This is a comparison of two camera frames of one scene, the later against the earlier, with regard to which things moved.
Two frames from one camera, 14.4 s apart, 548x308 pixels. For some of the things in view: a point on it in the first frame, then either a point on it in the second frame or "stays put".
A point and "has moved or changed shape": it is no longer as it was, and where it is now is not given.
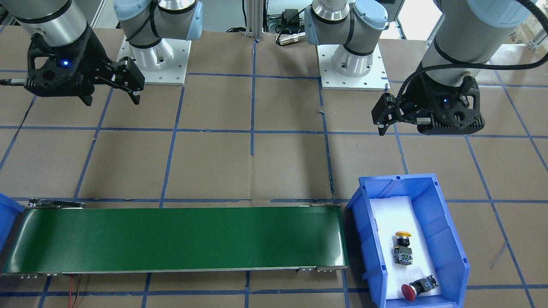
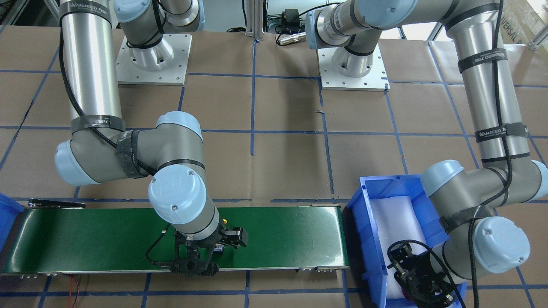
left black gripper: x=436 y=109 → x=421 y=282
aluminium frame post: x=254 y=18 stays put
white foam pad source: x=394 y=214 stays put
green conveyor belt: x=53 y=236 stays put
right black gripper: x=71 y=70 → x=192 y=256
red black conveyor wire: x=70 y=282 stays put
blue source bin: x=439 y=230 stays put
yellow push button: x=403 y=253 has moved or changed shape
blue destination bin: x=9 y=208 stays put
